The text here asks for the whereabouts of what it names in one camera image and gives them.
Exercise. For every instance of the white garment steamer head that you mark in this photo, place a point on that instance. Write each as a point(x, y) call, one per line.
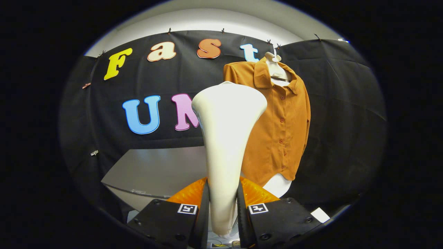
point(226, 138)

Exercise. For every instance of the orange button shirt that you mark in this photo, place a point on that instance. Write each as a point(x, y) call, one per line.
point(280, 138)

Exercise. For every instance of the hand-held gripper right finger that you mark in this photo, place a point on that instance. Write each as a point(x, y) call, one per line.
point(242, 221)

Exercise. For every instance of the black backdrop cloth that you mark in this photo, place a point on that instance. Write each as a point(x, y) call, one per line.
point(346, 121)

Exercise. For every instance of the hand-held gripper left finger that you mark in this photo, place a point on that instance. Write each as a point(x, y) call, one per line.
point(203, 224)

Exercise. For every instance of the pink cloth clip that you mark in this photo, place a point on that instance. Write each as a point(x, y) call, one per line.
point(86, 85)

